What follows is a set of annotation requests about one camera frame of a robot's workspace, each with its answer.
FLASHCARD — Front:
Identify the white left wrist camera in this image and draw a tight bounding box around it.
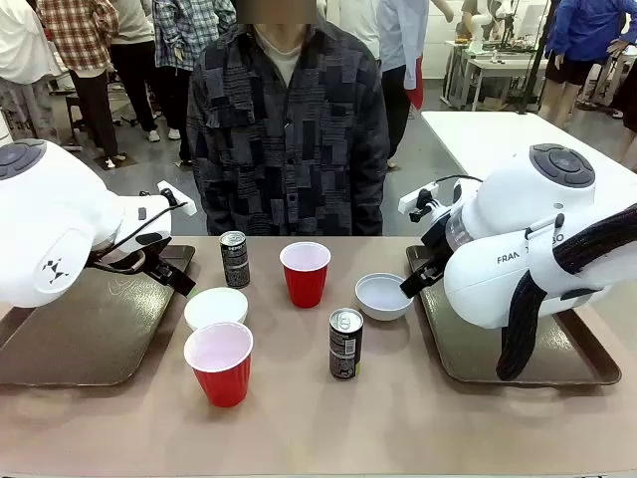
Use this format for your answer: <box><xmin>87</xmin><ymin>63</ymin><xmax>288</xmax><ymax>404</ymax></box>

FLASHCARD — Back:
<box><xmin>157</xmin><ymin>180</ymin><xmax>196</xmax><ymax>217</ymax></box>

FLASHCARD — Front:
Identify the person in light blue shirt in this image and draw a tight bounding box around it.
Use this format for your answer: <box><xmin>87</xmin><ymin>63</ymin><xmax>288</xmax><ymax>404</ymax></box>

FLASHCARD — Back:
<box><xmin>374</xmin><ymin>0</ymin><xmax>431</xmax><ymax>170</ymax></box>

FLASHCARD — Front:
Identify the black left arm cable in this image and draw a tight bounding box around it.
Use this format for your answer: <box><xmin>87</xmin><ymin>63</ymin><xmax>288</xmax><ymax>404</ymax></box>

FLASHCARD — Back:
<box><xmin>88</xmin><ymin>200</ymin><xmax>189</xmax><ymax>276</ymax></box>

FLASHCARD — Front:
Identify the person in white garment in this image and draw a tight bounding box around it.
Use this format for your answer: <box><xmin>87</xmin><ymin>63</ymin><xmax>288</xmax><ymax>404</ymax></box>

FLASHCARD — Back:
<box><xmin>0</xmin><ymin>0</ymin><xmax>67</xmax><ymax>146</ymax></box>

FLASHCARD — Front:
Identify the white bowl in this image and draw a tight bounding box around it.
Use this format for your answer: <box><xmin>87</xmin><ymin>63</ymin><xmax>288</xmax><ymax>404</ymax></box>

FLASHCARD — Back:
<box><xmin>183</xmin><ymin>287</ymin><xmax>249</xmax><ymax>333</ymax></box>
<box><xmin>354</xmin><ymin>272</ymin><xmax>415</xmax><ymax>322</ymax></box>

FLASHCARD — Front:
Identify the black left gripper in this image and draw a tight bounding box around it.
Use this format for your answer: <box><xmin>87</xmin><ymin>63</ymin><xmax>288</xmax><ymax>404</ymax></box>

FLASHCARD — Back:
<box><xmin>148</xmin><ymin>256</ymin><xmax>198</xmax><ymax>299</ymax></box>

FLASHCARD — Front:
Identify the person in dark patchwork shirt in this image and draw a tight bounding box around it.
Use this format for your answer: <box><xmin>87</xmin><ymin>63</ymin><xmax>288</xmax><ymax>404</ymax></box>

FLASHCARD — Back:
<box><xmin>185</xmin><ymin>0</ymin><xmax>392</xmax><ymax>237</ymax></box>

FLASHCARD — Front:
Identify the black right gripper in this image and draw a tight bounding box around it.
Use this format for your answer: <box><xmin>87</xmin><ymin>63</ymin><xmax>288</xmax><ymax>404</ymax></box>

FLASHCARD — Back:
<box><xmin>398</xmin><ymin>263</ymin><xmax>440</xmax><ymax>300</ymax></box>

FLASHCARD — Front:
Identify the black drink can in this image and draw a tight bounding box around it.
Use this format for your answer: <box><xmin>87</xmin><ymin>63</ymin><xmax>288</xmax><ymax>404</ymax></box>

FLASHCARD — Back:
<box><xmin>328</xmin><ymin>307</ymin><xmax>365</xmax><ymax>380</ymax></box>
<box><xmin>219</xmin><ymin>231</ymin><xmax>251</xmax><ymax>290</ymax></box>

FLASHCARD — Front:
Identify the person in red plaid shirt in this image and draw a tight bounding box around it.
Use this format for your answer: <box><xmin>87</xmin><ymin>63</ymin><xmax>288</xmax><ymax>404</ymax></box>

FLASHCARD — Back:
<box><xmin>36</xmin><ymin>0</ymin><xmax>121</xmax><ymax>169</ymax></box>

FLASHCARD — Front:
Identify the brown plastic tray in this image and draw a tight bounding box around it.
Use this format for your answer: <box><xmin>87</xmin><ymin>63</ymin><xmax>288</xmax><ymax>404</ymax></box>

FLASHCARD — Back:
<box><xmin>405</xmin><ymin>243</ymin><xmax>623</xmax><ymax>387</ymax></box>
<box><xmin>0</xmin><ymin>244</ymin><xmax>197</xmax><ymax>387</ymax></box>

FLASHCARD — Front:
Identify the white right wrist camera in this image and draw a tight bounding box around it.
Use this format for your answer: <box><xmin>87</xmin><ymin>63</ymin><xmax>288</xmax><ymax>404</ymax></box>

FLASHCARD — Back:
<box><xmin>398</xmin><ymin>182</ymin><xmax>441</xmax><ymax>223</ymax></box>

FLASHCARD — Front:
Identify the white background table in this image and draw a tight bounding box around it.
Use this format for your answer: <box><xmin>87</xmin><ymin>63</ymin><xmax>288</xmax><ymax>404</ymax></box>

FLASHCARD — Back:
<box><xmin>441</xmin><ymin>39</ymin><xmax>549</xmax><ymax>112</ymax></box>

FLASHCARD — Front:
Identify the red plastic cup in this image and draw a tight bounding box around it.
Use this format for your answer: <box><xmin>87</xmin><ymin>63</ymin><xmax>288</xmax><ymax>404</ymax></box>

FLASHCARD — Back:
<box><xmin>183</xmin><ymin>322</ymin><xmax>255</xmax><ymax>408</ymax></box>
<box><xmin>279</xmin><ymin>241</ymin><xmax>332</xmax><ymax>309</ymax></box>

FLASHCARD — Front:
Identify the person in blue plaid shirt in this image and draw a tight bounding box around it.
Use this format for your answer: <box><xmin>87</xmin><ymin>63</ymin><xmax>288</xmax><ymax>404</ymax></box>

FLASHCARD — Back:
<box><xmin>151</xmin><ymin>0</ymin><xmax>238</xmax><ymax>166</ymax></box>

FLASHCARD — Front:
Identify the white side table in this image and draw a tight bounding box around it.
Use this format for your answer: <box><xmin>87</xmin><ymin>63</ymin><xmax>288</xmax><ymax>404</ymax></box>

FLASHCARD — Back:
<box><xmin>420</xmin><ymin>110</ymin><xmax>637</xmax><ymax>176</ymax></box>

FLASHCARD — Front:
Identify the person in beige top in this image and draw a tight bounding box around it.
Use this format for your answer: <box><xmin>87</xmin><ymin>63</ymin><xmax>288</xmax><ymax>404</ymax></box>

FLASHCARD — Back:
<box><xmin>107</xmin><ymin>0</ymin><xmax>163</xmax><ymax>143</ymax></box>

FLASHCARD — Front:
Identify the black braided cable sleeve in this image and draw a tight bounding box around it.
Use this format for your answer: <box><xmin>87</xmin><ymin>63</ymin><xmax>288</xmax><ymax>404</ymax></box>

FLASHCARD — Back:
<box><xmin>495</xmin><ymin>202</ymin><xmax>637</xmax><ymax>382</ymax></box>

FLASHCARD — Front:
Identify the person in blue jacket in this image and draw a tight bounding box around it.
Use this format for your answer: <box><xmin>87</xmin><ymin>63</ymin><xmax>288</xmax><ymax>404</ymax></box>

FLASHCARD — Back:
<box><xmin>536</xmin><ymin>0</ymin><xmax>637</xmax><ymax>131</ymax></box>

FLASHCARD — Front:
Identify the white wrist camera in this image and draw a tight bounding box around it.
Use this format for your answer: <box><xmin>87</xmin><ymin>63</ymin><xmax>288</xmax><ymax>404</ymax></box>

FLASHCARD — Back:
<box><xmin>398</xmin><ymin>182</ymin><xmax>441</xmax><ymax>223</ymax></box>
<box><xmin>157</xmin><ymin>180</ymin><xmax>196</xmax><ymax>217</ymax></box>

